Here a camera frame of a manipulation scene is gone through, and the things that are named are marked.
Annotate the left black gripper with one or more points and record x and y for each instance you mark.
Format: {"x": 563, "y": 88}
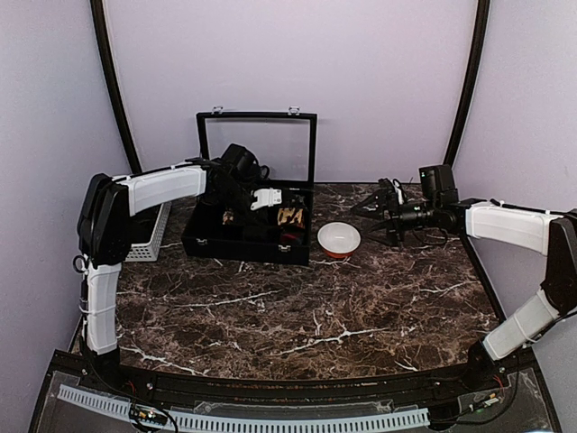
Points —
{"x": 261, "y": 212}

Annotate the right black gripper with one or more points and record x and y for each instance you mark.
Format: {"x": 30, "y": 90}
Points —
{"x": 387, "y": 201}

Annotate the black necktie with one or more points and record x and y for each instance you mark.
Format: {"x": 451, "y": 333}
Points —
{"x": 261, "y": 234}

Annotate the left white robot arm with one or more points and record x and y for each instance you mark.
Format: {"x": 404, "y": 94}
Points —
{"x": 105, "y": 217}

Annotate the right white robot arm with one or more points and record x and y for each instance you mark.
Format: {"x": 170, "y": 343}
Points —
{"x": 552, "y": 234}

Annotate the leopard print rolled tie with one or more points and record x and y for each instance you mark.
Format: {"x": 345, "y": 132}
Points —
{"x": 228, "y": 218}

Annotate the dark blue mug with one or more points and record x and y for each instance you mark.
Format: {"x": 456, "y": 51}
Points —
{"x": 264, "y": 172}

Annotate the black tie storage box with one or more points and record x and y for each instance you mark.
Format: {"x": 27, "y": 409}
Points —
{"x": 205, "y": 235}

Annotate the white and orange bowl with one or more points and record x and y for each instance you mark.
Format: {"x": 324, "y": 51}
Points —
{"x": 338, "y": 239}

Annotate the tan patterned rolled tie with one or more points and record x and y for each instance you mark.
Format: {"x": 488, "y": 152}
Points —
{"x": 291, "y": 216}

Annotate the red black rolled tie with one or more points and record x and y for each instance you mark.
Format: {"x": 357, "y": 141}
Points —
{"x": 292, "y": 236}

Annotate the white plastic basket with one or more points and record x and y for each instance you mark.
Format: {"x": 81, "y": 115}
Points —
{"x": 147, "y": 229}

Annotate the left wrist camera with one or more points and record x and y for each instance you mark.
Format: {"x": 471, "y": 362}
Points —
{"x": 240, "y": 163}

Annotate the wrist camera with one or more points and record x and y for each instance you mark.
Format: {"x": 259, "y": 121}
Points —
{"x": 240, "y": 163}
{"x": 437, "y": 184}

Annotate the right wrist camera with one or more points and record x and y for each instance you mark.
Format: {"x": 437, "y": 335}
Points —
{"x": 437, "y": 184}

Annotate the white cable duct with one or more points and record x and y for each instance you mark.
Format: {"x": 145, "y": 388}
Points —
{"x": 220, "y": 417}

